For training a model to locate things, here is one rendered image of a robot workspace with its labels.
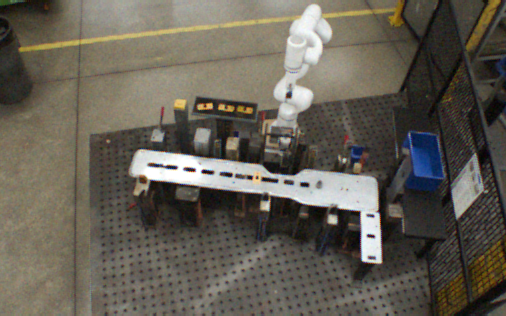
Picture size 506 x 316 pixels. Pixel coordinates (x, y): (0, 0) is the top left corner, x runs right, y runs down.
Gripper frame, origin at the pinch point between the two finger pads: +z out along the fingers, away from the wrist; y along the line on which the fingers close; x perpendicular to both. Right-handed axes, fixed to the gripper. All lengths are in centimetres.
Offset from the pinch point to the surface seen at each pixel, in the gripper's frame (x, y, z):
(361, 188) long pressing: 47, 23, 45
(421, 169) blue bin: 81, 7, 41
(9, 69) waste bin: -241, -94, 105
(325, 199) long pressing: 27, 33, 45
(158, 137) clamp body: -69, 10, 39
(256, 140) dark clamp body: -13.9, 5.1, 36.8
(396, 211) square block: 63, 38, 39
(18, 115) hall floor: -239, -75, 145
